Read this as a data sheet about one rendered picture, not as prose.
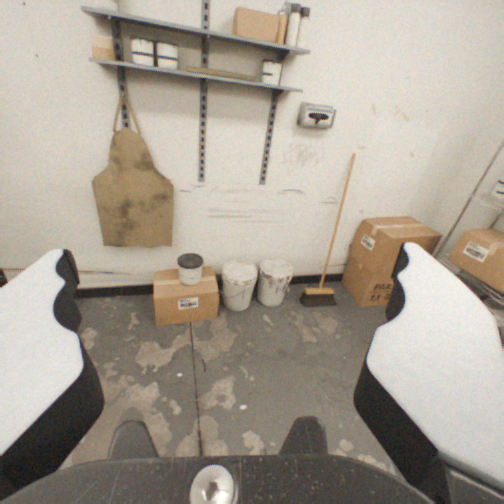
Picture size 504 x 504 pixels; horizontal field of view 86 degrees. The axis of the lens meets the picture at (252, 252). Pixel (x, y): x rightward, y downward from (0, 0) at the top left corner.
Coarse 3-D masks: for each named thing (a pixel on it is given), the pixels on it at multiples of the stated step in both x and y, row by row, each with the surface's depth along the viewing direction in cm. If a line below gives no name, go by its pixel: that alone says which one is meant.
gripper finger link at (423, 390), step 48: (432, 288) 8; (384, 336) 6; (432, 336) 6; (480, 336) 6; (384, 384) 5; (432, 384) 5; (480, 384) 5; (384, 432) 6; (432, 432) 5; (480, 432) 5
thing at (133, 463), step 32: (128, 448) 4; (288, 448) 4; (320, 448) 4; (64, 480) 4; (96, 480) 4; (128, 480) 4; (160, 480) 4; (192, 480) 4; (224, 480) 4; (256, 480) 4; (288, 480) 4; (320, 480) 4; (352, 480) 4; (384, 480) 4
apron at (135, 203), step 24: (120, 96) 160; (120, 144) 173; (144, 144) 177; (120, 168) 180; (144, 168) 184; (96, 192) 184; (120, 192) 188; (144, 192) 190; (168, 192) 196; (120, 216) 195; (144, 216) 199; (168, 216) 205; (120, 240) 205; (144, 240) 210; (168, 240) 216
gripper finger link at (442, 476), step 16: (432, 464) 5; (448, 464) 4; (432, 480) 4; (448, 480) 4; (464, 480) 4; (480, 480) 4; (432, 496) 4; (448, 496) 4; (464, 496) 4; (480, 496) 4; (496, 496) 4
